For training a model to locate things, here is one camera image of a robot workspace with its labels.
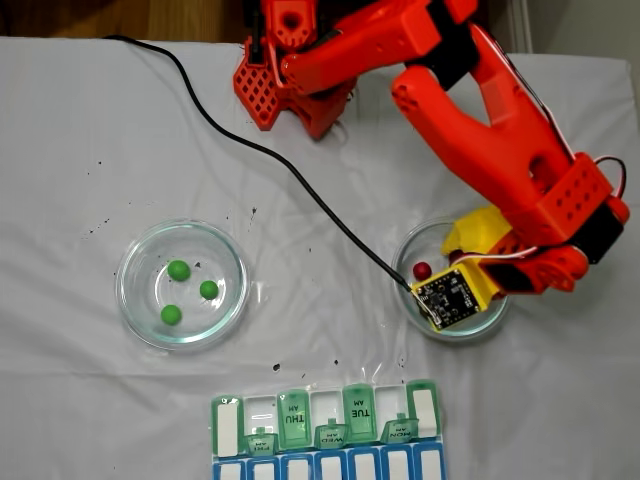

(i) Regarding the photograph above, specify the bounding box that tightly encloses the white tablecloth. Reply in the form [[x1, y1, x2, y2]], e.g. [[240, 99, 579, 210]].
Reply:
[[0, 35, 640, 480]]

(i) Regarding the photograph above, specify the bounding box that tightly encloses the camera board on yellow mount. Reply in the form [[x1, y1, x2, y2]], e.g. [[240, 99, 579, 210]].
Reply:
[[409, 262, 501, 334]]

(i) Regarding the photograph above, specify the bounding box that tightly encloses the white baseboard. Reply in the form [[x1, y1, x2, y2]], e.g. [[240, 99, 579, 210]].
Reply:
[[505, 0, 534, 54]]

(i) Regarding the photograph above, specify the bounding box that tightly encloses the clear glass bowl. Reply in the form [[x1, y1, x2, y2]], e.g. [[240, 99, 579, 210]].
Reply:
[[114, 218, 251, 354], [389, 218, 512, 344]]

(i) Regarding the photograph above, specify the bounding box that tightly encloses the black camera cable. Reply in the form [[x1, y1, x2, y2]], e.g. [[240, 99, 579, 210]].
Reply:
[[101, 33, 419, 296]]

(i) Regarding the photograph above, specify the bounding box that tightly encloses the weekly pill organizer box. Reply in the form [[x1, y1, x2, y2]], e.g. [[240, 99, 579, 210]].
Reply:
[[207, 378, 449, 480]]

